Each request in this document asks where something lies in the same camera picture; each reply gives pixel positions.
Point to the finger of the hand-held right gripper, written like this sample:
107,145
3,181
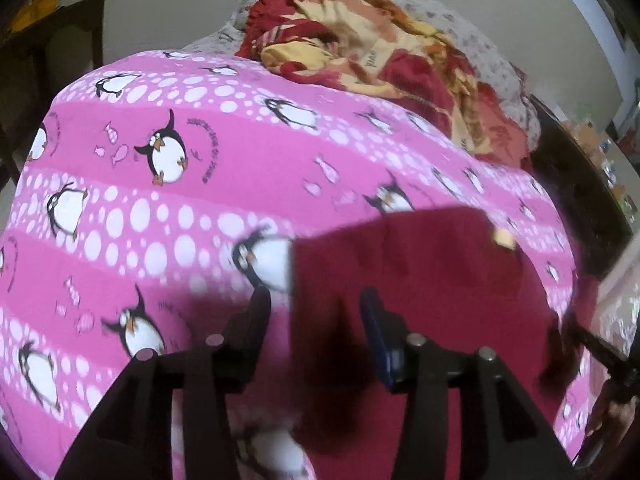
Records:
617,372

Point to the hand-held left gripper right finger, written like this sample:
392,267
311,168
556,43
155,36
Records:
372,320

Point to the pink penguin print bedsheet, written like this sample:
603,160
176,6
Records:
200,220

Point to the dark wooden side table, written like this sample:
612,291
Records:
575,185

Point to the red and yellow blanket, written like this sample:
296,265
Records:
400,60

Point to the dark wooden cabinet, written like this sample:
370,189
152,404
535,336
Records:
60,60

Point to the yellow box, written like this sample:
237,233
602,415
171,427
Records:
35,10

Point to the maroon small garment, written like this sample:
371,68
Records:
440,270

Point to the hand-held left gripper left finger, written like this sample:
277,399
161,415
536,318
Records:
255,315

